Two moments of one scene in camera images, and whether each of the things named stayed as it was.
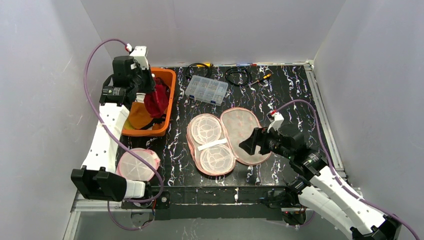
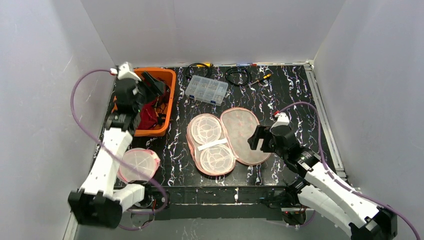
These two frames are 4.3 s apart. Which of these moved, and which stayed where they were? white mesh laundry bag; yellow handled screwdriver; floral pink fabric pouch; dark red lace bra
Moved: dark red lace bra
Stayed: yellow handled screwdriver; white mesh laundry bag; floral pink fabric pouch
